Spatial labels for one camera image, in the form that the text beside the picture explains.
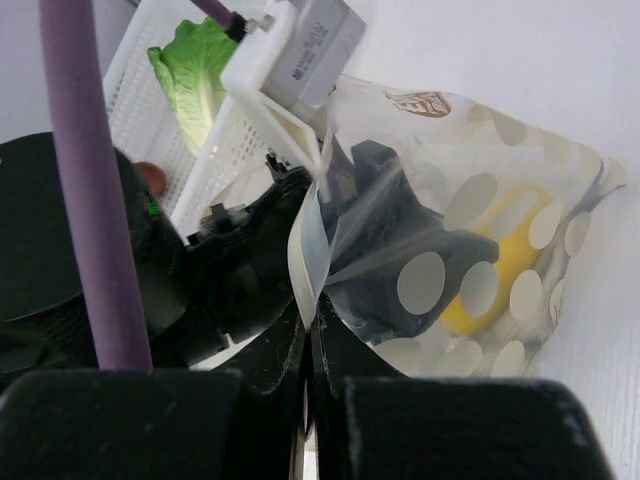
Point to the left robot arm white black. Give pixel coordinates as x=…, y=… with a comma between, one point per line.
x=44, y=321

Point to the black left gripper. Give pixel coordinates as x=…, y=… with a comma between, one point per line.
x=229, y=280

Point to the fake green lettuce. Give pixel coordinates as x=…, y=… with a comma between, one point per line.
x=188, y=71

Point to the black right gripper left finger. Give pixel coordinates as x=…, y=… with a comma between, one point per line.
x=242, y=420

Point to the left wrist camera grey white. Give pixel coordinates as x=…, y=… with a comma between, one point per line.
x=284, y=70

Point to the fake red apple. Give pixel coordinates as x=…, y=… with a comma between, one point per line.
x=153, y=176

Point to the white perforated plastic basket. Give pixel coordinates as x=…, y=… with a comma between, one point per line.
x=216, y=158

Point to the fake yellow lemon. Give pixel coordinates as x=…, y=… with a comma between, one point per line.
x=515, y=256

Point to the clear dotted zip bag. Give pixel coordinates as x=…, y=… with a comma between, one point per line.
x=459, y=156

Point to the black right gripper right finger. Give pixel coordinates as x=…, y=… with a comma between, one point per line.
x=372, y=422

